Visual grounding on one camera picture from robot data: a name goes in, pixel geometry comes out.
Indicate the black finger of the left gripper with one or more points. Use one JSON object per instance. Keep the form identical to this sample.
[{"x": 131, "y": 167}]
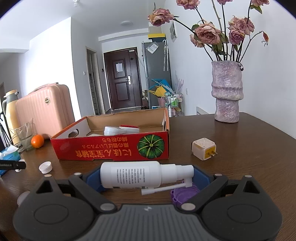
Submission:
[{"x": 12, "y": 165}]

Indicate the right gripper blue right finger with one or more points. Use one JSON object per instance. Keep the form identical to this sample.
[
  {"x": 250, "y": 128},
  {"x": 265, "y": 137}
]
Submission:
[{"x": 201, "y": 179}]

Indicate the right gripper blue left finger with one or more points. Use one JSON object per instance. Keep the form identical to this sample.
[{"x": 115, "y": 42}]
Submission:
[{"x": 92, "y": 179}]

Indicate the white cube plug adapter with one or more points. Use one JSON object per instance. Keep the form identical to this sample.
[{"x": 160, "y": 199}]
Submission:
[{"x": 203, "y": 149}]

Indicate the white spray bottle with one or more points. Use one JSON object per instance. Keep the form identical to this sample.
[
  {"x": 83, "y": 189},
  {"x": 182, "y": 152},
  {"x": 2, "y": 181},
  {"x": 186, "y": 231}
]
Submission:
[{"x": 149, "y": 176}]

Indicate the red white lint brush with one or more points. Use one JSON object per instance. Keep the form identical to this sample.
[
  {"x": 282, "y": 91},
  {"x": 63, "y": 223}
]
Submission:
[{"x": 120, "y": 130}]

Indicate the blue tissue pack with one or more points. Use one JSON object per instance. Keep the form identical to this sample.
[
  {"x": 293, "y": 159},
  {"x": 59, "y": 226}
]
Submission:
[{"x": 10, "y": 154}]

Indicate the purple ridged bottle cap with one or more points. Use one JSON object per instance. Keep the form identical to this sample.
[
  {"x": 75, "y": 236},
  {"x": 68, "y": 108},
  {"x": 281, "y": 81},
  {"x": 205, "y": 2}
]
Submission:
[{"x": 181, "y": 195}]

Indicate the clear glass cup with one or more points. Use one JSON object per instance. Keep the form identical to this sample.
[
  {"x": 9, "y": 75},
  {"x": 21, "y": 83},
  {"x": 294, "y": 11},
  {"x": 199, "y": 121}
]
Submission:
[{"x": 25, "y": 134}]

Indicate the white flat round cap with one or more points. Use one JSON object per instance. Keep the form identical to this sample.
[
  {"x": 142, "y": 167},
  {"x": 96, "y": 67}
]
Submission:
[{"x": 22, "y": 197}]

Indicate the red cardboard box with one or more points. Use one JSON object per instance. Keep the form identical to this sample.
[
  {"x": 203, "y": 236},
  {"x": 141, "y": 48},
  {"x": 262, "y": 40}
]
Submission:
[{"x": 84, "y": 140}]

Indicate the orange fruit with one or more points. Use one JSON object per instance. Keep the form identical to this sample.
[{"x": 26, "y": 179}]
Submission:
[{"x": 37, "y": 141}]

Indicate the white ridged cap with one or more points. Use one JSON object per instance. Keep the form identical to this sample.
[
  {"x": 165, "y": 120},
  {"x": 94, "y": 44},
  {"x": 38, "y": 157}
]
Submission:
[{"x": 46, "y": 167}]

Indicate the beige thermos jug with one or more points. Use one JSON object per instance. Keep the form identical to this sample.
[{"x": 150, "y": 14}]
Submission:
[{"x": 9, "y": 109}]

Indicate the pink suitcase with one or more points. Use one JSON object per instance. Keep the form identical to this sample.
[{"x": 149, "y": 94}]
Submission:
[{"x": 49, "y": 107}]

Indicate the purple textured vase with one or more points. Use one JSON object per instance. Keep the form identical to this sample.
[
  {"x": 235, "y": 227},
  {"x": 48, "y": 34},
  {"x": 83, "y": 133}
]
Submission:
[{"x": 227, "y": 89}]

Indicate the dark brown door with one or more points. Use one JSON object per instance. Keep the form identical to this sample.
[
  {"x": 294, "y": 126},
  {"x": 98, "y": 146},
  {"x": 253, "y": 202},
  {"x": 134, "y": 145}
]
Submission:
[{"x": 124, "y": 82}]

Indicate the grey refrigerator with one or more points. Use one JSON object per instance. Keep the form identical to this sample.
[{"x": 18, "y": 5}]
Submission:
[{"x": 156, "y": 63}]

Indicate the dried pink roses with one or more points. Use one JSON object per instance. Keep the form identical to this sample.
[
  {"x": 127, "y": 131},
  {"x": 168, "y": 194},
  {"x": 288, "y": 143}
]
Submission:
[{"x": 229, "y": 41}]

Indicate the yellow box on refrigerator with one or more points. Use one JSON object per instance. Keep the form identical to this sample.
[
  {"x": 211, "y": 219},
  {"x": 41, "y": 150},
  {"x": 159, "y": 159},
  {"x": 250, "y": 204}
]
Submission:
[{"x": 157, "y": 35}]

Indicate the metal wire shelf rack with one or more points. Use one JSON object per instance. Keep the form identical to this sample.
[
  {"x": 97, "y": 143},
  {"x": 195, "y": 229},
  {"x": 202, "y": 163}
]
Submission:
[{"x": 174, "y": 104}]

